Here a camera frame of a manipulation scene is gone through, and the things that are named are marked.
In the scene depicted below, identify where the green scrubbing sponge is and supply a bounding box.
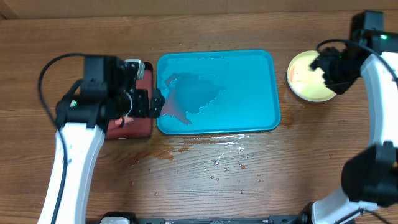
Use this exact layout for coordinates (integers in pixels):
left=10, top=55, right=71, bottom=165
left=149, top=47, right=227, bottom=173
left=114, top=116, right=134, bottom=128

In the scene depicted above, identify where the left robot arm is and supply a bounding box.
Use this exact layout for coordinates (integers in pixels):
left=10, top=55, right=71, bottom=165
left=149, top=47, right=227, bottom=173
left=38, top=53, right=165, bottom=223

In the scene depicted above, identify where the teal plastic tray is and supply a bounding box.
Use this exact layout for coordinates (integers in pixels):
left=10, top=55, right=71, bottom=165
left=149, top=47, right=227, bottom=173
left=156, top=49, right=281, bottom=135

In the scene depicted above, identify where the black tray with red water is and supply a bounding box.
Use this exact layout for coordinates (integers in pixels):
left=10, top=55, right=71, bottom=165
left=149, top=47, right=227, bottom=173
left=106, top=62, right=153, bottom=139

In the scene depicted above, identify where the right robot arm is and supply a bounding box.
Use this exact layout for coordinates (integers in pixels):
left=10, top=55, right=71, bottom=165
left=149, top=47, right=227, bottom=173
left=297, top=11, right=397, bottom=223

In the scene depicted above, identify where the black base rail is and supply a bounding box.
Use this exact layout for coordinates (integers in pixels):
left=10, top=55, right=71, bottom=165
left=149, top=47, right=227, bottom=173
left=85, top=212, right=312, bottom=224

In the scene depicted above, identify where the yellow-green plate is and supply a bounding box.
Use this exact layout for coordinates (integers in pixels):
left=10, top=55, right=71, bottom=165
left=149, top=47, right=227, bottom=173
left=287, top=50, right=336, bottom=103

